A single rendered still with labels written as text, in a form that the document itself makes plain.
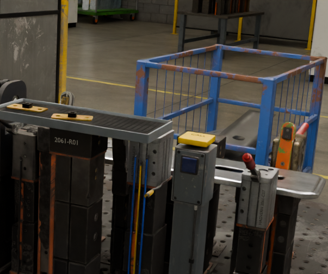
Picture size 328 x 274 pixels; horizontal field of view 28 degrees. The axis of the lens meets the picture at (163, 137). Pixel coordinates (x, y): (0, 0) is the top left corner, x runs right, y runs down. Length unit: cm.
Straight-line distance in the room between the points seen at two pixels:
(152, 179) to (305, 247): 68
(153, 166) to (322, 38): 812
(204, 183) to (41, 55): 411
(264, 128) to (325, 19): 609
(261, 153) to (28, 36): 231
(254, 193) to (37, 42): 398
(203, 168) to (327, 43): 828
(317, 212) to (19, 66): 324
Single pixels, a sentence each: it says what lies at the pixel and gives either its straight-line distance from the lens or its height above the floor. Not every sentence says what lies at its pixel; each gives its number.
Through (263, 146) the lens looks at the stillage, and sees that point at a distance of 354.
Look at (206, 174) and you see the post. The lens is 131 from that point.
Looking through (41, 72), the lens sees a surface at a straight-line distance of 537.
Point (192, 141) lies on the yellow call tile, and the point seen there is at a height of 116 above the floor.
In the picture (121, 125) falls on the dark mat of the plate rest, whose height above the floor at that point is 116.
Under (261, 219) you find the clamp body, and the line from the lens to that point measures 147.
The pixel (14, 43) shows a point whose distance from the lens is 504.
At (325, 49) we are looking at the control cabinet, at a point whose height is 48.
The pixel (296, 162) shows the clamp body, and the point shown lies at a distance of 178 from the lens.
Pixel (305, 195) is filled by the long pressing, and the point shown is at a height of 100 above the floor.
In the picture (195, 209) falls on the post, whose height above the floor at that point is 102.
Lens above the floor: 149
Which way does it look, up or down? 15 degrees down
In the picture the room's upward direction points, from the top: 4 degrees clockwise
